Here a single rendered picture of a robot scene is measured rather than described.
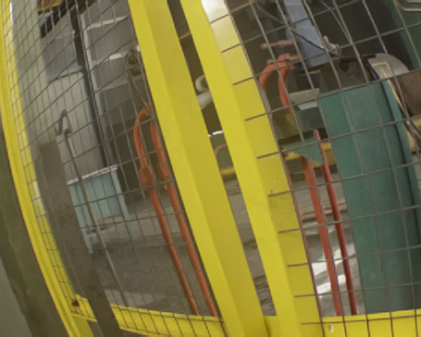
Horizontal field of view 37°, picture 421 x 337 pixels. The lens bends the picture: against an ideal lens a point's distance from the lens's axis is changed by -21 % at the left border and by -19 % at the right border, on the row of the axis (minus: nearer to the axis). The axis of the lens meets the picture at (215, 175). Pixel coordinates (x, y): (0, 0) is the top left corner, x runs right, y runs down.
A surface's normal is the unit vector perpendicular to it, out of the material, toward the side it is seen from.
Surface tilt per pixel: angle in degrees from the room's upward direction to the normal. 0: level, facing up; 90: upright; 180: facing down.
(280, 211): 90
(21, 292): 90
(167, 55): 90
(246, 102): 90
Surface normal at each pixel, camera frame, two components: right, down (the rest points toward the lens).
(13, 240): 0.51, -0.13
